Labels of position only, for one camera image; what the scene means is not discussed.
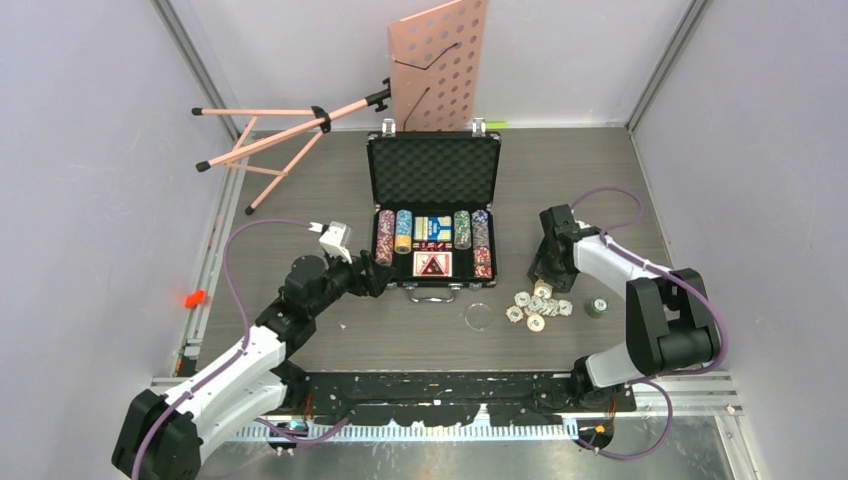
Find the orange clip on rail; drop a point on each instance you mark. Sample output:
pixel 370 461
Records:
pixel 194 299

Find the red chip stack right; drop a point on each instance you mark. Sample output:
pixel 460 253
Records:
pixel 482 256

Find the yellow chip stack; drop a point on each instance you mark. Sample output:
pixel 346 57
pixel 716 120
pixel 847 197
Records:
pixel 403 244

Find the red backed card deck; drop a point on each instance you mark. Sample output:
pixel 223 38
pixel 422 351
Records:
pixel 445 257

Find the triangular all in button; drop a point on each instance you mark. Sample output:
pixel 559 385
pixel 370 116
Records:
pixel 429 266

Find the blue Texas Hold'em card deck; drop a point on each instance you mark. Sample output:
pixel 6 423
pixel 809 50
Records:
pixel 433 228

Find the pile of loose poker chips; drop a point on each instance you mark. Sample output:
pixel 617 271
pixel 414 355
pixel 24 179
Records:
pixel 533 308

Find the light blue chip stack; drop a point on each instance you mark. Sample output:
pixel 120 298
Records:
pixel 404 223

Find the blue orange chip stack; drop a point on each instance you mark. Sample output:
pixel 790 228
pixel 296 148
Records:
pixel 480 229

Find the purple poker chip stack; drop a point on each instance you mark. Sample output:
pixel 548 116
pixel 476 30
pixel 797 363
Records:
pixel 386 223

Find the green chip stack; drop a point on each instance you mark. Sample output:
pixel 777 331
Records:
pixel 462 230

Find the lower red chip stack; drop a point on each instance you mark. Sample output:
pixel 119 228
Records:
pixel 483 271

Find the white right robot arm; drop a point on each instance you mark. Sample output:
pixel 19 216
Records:
pixel 669 326

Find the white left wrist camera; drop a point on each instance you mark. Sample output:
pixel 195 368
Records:
pixel 334 238

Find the dark red chip stack left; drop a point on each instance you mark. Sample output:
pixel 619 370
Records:
pixel 384 249

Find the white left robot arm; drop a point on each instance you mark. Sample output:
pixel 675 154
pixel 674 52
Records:
pixel 170 435

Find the green chip on table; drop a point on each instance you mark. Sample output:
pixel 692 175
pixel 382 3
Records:
pixel 597 307

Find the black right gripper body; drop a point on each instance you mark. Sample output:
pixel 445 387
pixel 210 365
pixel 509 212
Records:
pixel 558 275

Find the pink perforated music stand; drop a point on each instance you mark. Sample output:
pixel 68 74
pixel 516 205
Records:
pixel 434 59

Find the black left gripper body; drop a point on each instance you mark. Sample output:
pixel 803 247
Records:
pixel 342 277

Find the clear acrylic dealer disc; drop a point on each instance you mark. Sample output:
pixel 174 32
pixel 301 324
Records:
pixel 478 316

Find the black aluminium poker case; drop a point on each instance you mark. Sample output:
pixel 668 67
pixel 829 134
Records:
pixel 435 173

